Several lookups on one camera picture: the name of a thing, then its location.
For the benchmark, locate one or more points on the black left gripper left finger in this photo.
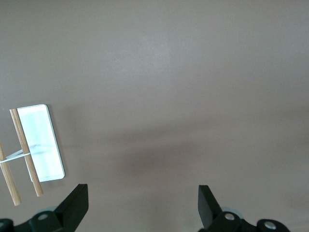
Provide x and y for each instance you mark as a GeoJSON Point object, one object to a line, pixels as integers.
{"type": "Point", "coordinates": [70, 210]}

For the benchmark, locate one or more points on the white towel rack wooden bars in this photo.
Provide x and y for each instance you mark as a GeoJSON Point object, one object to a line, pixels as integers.
{"type": "Point", "coordinates": [41, 135]}

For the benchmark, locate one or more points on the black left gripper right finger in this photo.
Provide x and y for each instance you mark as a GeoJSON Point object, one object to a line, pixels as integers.
{"type": "Point", "coordinates": [210, 212]}

